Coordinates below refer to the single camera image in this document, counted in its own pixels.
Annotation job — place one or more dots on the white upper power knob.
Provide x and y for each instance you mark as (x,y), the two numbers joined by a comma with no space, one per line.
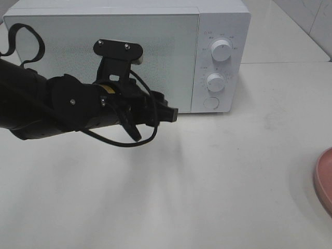
(221,49)

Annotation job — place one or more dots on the white round door button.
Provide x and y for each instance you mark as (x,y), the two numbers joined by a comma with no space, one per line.
(211,103)

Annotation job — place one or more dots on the white microwave oven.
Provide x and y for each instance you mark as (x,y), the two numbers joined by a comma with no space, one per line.
(216,19)

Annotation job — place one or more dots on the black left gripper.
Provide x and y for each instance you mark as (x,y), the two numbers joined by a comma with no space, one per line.
(133,106)

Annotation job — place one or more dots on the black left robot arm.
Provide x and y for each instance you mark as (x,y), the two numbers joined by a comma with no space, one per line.
(34,107)

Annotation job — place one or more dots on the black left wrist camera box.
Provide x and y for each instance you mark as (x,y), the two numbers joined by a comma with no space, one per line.
(119,50)

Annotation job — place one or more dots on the pink round plate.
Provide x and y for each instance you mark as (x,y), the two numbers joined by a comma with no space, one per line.
(322,180)

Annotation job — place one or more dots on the white microwave door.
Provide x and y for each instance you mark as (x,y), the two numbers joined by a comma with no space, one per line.
(169,44)

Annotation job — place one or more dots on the white timer knob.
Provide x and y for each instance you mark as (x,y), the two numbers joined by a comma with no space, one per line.
(215,82)

